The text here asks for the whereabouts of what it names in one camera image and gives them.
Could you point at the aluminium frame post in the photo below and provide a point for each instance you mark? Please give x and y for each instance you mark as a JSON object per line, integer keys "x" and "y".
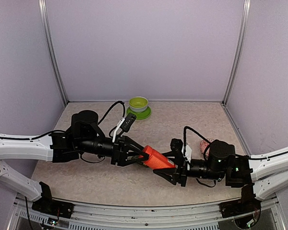
{"x": 238, "y": 51}
{"x": 47, "y": 31}

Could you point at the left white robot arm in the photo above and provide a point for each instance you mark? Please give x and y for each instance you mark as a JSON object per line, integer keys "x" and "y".
{"x": 59, "y": 146}

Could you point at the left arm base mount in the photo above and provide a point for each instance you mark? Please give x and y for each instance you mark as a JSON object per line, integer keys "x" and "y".
{"x": 54, "y": 207}

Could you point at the red pill bottle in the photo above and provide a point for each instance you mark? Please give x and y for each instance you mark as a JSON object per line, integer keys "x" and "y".
{"x": 156, "y": 160}

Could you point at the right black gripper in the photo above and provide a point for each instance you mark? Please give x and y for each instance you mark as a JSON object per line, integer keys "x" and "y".
{"x": 181, "y": 173}

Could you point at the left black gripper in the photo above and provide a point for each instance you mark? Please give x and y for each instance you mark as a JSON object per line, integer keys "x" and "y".
{"x": 117, "y": 155}

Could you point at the right aluminium frame post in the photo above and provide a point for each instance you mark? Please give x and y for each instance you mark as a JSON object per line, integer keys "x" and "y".
{"x": 238, "y": 51}

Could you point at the red patterned oval tin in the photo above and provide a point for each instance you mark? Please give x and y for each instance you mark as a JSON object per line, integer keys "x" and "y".
{"x": 203, "y": 146}

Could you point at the front aluminium rail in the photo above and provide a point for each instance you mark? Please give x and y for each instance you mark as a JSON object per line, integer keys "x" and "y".
{"x": 87, "y": 216}

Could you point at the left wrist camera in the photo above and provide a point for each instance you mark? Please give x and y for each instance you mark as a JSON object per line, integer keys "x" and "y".
{"x": 124, "y": 124}

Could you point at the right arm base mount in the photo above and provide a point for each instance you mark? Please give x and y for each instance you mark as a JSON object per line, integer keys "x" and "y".
{"x": 237, "y": 207}

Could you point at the green saucer plate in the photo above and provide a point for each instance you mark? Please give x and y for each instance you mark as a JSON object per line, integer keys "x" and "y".
{"x": 141, "y": 115}

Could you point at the left aluminium frame post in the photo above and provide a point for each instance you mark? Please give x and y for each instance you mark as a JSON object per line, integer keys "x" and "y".
{"x": 47, "y": 31}

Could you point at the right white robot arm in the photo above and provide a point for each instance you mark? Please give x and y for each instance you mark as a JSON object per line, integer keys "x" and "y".
{"x": 257, "y": 175}

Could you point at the green and white bowl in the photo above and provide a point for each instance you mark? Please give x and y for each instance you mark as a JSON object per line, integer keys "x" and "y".
{"x": 138, "y": 104}

